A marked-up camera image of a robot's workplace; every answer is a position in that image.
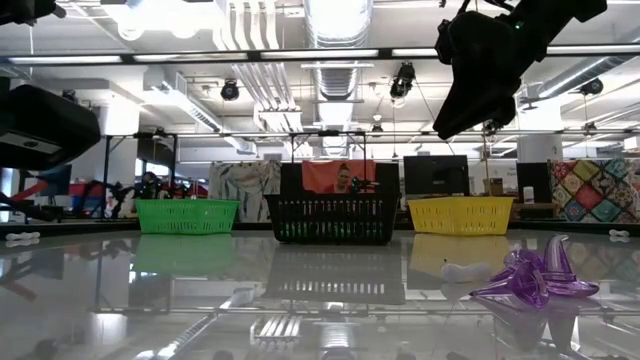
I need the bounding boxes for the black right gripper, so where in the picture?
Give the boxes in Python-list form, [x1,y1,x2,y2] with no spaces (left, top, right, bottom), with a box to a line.
[431,9,522,142]

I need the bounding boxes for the wide black monitor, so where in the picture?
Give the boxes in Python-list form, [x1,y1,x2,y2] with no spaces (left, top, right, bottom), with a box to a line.
[403,155,470,196]

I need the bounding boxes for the narrow black monitor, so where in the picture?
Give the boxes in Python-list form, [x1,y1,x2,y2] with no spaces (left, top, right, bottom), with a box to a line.
[516,162,553,204]

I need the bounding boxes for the yellow plastic basket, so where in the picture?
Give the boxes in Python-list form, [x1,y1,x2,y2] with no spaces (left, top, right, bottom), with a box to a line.
[407,195,516,237]

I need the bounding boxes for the black panel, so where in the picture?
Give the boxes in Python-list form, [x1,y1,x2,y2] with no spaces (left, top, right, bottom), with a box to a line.
[375,162,401,195]
[279,163,304,195]

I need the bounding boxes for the black background robot gripper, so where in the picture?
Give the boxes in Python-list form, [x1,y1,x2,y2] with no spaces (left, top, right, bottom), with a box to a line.
[351,176,380,195]

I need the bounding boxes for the colourful patchwork quilt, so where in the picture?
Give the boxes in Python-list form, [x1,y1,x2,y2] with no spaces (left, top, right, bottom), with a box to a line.
[548,158,640,224]

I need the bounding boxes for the orange cloth backdrop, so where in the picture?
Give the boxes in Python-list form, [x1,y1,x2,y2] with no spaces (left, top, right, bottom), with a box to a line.
[301,159,377,194]

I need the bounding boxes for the black plastic basket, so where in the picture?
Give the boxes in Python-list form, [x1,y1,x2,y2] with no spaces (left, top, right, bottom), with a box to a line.
[263,193,402,246]

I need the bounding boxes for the white ceiling light fixture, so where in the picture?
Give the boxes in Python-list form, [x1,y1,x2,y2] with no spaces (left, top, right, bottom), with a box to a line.
[252,107,305,133]

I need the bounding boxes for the leaf print cloth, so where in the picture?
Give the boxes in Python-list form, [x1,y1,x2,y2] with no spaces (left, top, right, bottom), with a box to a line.
[208,160,282,224]

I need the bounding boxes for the green plastic basket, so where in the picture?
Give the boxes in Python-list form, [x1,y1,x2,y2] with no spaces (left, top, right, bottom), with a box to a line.
[134,198,241,235]

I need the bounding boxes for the person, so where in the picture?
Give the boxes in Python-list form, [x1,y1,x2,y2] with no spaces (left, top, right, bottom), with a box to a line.
[138,171,161,200]

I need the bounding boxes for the red equipment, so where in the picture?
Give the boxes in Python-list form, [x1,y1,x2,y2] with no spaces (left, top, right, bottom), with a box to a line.
[68,182,106,199]

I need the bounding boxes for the dark monitor on stand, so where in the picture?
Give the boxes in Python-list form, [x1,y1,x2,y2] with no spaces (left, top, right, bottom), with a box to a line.
[48,164,74,197]

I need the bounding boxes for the red bar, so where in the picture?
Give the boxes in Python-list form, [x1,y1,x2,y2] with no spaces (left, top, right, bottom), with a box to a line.
[8,180,50,203]

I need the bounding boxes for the silver slanted ventilation duct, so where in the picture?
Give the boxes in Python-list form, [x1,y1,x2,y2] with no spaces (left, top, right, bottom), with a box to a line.
[537,53,640,100]

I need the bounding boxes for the black background rig frame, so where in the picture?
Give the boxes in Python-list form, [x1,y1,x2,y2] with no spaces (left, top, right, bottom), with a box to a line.
[99,128,640,221]

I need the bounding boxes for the overhead frame bar with lights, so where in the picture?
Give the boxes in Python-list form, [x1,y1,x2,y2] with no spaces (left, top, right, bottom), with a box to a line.
[0,45,640,65]

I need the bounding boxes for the black metal table frame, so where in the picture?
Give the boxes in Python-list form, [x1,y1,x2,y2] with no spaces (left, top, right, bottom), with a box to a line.
[0,218,640,236]

